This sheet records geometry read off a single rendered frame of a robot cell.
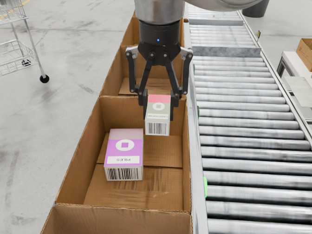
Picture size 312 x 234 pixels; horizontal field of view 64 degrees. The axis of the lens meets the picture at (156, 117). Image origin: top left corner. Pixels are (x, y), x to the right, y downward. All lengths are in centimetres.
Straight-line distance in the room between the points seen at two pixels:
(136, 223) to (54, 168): 155
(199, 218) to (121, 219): 23
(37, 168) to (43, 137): 34
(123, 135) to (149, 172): 15
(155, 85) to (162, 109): 60
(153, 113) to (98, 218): 26
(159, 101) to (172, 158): 29
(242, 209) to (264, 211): 7
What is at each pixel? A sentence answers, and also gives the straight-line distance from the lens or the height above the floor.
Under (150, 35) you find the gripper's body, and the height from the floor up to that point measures 135.
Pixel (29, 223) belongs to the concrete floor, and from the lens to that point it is 188.
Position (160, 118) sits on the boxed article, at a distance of 55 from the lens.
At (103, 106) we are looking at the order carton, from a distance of 86.
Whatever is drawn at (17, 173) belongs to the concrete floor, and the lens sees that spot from 217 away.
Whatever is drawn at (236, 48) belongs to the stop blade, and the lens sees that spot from 181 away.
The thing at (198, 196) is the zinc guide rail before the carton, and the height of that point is 89.
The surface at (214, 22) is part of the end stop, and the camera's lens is 235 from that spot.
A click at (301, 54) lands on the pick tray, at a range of 195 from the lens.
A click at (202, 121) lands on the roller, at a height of 74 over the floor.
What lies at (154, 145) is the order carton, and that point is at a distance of 87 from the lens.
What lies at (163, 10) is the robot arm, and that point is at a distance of 44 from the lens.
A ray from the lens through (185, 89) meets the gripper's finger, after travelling 54.
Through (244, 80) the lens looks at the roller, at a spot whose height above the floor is 74.
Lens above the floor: 153
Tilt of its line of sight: 40 degrees down
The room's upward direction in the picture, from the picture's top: straight up
